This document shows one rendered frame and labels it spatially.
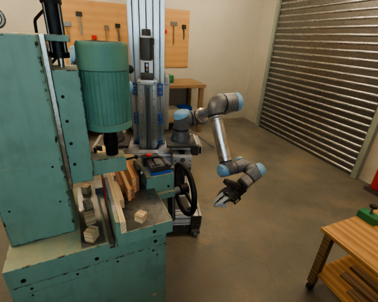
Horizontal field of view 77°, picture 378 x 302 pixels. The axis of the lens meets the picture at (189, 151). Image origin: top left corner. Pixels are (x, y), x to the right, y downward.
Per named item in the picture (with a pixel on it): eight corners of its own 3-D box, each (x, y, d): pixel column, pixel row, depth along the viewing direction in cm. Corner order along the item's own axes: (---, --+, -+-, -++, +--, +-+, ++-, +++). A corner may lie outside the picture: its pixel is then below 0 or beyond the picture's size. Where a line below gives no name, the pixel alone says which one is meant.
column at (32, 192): (76, 232, 96) (36, 33, 65) (9, 248, 87) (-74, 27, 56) (74, 200, 114) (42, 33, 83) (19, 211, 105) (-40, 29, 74)
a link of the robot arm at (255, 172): (258, 168, 143) (269, 174, 137) (245, 178, 141) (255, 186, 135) (255, 159, 139) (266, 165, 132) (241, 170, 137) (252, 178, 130)
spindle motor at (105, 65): (136, 131, 92) (132, 42, 78) (87, 136, 85) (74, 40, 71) (127, 117, 106) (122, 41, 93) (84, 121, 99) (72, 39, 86)
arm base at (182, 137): (170, 136, 189) (170, 124, 185) (189, 136, 191) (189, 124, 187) (171, 143, 176) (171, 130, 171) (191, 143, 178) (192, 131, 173)
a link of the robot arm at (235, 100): (183, 112, 185) (224, 90, 136) (199, 111, 192) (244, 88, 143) (186, 127, 185) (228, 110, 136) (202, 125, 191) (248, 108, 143)
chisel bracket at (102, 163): (127, 173, 103) (126, 156, 100) (92, 179, 98) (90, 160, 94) (123, 165, 109) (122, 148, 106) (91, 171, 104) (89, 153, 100)
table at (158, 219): (194, 226, 97) (195, 214, 94) (117, 248, 85) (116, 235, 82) (151, 160, 146) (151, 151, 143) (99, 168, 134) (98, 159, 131)
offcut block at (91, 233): (99, 235, 95) (98, 226, 93) (93, 242, 91) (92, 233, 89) (91, 233, 96) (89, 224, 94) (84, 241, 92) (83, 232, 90)
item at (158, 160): (171, 172, 111) (171, 162, 108) (148, 176, 106) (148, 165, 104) (162, 160, 121) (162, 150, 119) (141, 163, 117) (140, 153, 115)
